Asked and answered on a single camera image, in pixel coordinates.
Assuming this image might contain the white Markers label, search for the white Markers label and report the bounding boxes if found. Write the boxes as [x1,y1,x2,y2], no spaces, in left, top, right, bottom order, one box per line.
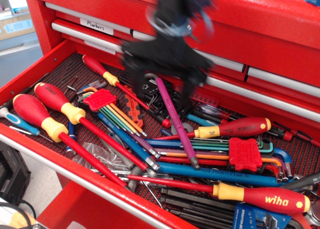
[80,18,114,36]

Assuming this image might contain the violet Allen key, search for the violet Allen key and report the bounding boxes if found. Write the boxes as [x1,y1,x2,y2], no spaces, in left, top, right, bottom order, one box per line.
[144,73,200,170]

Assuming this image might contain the red holder Allen set right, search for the red holder Allen set right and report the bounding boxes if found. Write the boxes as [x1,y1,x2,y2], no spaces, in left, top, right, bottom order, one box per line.
[147,138,294,182]

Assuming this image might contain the red holder allen set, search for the red holder allen set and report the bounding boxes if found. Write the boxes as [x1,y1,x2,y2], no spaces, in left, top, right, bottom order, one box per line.
[76,86,161,160]
[147,138,294,182]

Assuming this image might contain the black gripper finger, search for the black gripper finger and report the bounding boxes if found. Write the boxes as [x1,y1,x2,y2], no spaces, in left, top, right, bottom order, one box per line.
[125,63,147,97]
[180,76,198,116]

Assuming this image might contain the orange black tool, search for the orange black tool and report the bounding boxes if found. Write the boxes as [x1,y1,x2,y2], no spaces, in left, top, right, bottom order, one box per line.
[124,94,144,128]

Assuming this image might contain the steel open wrench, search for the steel open wrench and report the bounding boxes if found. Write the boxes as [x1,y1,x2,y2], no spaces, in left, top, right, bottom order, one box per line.
[171,122,194,135]

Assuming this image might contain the small red black screwdriver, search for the small red black screwdriver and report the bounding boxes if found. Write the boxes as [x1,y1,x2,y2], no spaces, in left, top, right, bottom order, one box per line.
[267,121,320,148]

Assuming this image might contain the large red yellow screwdriver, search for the large red yellow screwdriver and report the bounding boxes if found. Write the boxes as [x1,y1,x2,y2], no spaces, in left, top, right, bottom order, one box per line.
[13,94,130,190]

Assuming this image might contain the clear handle tester screwdriver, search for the clear handle tester screwdriver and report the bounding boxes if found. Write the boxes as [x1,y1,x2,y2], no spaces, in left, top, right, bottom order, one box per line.
[198,103,230,120]

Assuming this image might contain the red tool chest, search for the red tool chest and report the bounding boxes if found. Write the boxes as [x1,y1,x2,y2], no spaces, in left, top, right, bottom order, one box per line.
[0,0,320,229]

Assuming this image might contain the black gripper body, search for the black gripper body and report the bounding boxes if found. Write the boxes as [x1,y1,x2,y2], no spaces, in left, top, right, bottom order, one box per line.
[121,35,214,85]

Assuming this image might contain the blue handle tool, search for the blue handle tool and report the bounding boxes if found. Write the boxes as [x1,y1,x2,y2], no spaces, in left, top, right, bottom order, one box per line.
[185,113,219,127]

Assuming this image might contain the blue Brighton hex key holder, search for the blue Brighton hex key holder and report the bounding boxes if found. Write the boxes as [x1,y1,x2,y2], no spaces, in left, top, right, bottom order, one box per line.
[232,203,292,229]

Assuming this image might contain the black torx key holder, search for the black torx key holder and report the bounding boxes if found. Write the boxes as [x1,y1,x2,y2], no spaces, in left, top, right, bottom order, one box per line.
[135,76,193,118]

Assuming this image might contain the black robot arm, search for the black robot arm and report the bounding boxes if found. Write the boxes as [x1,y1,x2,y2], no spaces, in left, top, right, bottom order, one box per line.
[121,0,213,109]

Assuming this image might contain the small blue tool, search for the small blue tool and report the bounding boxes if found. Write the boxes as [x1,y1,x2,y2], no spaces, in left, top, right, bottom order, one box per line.
[65,121,77,157]

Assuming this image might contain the slim red yellow screwdriver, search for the slim red yellow screwdriver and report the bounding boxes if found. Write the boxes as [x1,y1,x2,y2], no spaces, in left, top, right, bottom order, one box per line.
[82,55,172,128]

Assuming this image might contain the red yellow screwdriver right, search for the red yellow screwdriver right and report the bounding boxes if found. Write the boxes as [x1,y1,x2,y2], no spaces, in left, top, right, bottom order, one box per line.
[152,117,272,141]

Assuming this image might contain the long blue Allen key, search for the long blue Allen key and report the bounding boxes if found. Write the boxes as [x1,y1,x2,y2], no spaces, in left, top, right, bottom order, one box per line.
[158,162,294,187]

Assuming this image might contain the white drawer label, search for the white drawer label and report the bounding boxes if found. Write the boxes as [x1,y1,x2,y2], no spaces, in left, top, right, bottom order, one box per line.
[84,40,116,55]

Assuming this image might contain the black box on floor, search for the black box on floor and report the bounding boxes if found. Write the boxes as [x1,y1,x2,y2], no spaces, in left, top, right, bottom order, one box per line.
[0,141,31,206]

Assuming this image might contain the blue white handle screwdriver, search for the blue white handle screwdriver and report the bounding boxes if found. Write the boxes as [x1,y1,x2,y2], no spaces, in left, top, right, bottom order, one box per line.
[0,107,53,143]

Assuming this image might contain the red bit holder strip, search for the red bit holder strip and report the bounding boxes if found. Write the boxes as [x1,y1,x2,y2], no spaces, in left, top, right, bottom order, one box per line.
[190,92,220,107]

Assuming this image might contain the red holder Allen set left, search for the red holder Allen set left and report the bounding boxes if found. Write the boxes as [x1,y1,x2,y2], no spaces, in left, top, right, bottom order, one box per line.
[76,86,161,160]

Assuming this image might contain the wiha red yellow screwdriver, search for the wiha red yellow screwdriver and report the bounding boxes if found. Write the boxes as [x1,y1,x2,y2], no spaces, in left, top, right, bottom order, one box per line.
[127,174,311,215]

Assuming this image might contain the blue Allen key left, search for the blue Allen key left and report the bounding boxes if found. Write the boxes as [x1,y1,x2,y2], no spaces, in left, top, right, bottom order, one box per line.
[97,112,160,172]

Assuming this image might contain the black long hex keys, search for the black long hex keys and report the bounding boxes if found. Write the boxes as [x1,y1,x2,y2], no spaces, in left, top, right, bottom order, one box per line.
[160,189,236,229]

